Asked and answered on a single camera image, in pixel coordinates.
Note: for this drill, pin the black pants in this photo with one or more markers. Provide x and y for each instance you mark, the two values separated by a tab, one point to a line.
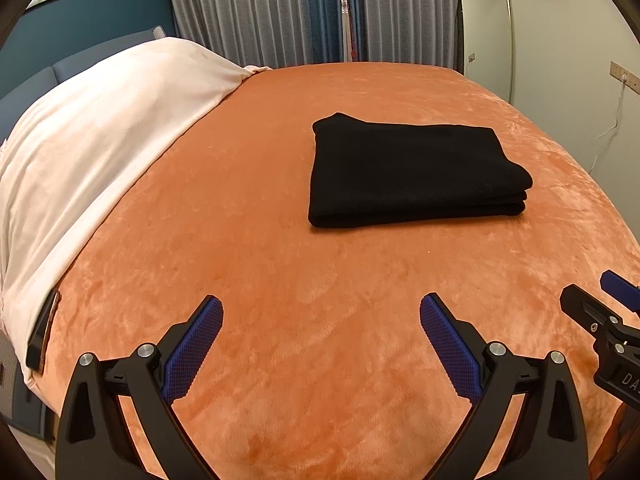
410	170

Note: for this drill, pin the blue padded headboard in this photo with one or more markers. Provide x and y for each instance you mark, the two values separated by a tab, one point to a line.
30	90

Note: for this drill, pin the orange plush blanket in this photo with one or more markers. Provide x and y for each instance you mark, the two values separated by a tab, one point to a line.
250	240

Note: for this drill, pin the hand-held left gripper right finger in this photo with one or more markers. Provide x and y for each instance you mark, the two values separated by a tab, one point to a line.
450	347

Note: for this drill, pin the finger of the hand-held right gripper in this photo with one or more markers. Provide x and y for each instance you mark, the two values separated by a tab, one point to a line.
622	290
585	307

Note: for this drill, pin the dark phone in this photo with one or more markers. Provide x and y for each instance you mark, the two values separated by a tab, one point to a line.
42	332

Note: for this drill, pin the standing mirror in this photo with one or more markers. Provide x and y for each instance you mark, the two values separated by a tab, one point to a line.
487	35

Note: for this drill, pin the blue curtain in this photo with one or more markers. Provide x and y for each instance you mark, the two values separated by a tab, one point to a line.
322	10

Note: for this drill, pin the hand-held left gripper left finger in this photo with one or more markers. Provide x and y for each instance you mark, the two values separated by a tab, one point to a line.
192	350

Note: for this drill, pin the beige wall socket plate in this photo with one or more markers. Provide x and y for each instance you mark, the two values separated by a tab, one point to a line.
624	76

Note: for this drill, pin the grey curtain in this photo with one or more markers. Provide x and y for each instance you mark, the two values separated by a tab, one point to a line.
240	10
405	10

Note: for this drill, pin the white pillow cover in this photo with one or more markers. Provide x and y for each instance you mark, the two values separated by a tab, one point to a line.
100	135

